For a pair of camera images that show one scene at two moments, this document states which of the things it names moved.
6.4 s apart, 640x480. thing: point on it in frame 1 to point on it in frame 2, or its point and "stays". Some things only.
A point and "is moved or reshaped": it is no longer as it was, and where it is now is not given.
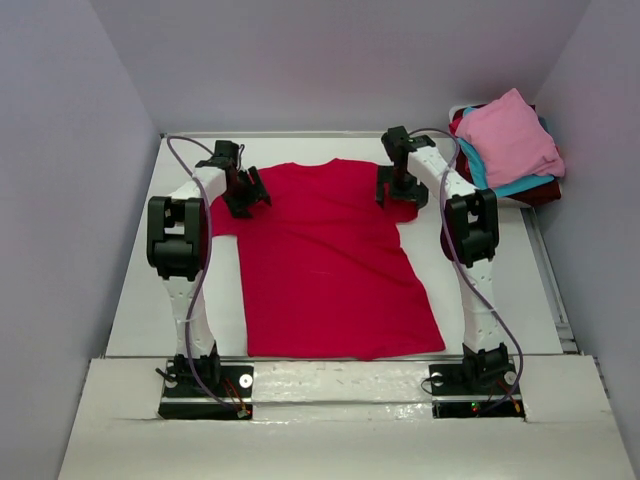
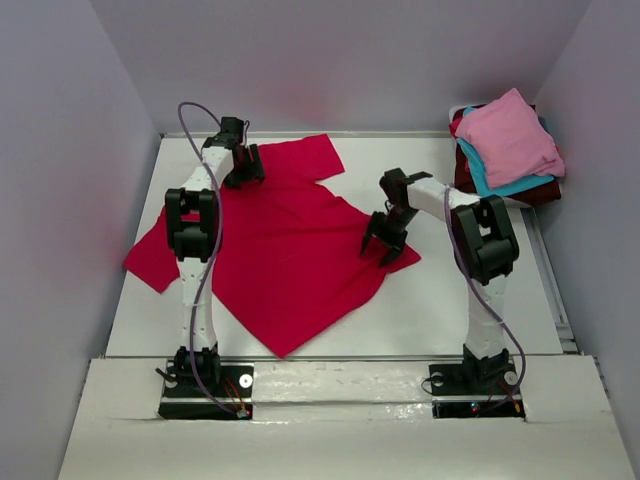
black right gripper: (418, 191) to (396, 243)
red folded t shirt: (453, 125) stays
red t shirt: (324, 268) is moved or reshaped
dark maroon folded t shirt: (548, 193) stays
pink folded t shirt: (511, 140) stays
